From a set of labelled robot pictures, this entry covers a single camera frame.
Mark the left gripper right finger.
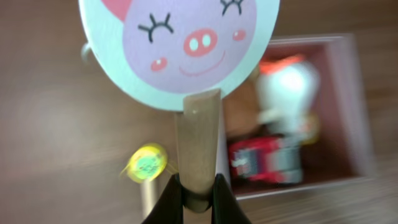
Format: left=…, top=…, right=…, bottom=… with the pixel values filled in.
left=211, top=174, right=251, bottom=224

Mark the white wooden rattle drum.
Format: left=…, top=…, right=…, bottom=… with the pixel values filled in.
left=78, top=0, right=280, bottom=213

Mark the white orange plush duck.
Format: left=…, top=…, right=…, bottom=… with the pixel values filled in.
left=256, top=54, right=320, bottom=144

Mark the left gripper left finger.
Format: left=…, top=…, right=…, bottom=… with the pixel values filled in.
left=142, top=174, right=183, bottom=224

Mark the yellow wooden rattle drum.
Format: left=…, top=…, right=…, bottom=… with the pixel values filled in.
left=119, top=143, right=178, bottom=219

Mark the brown plush bear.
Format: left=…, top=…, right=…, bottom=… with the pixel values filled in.
left=223, top=66, right=261, bottom=139

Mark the red toy fire truck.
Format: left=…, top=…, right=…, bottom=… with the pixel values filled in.
left=228, top=137, right=303, bottom=184

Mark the pink white cardboard box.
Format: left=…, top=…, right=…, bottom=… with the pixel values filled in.
left=231, top=34, right=374, bottom=200

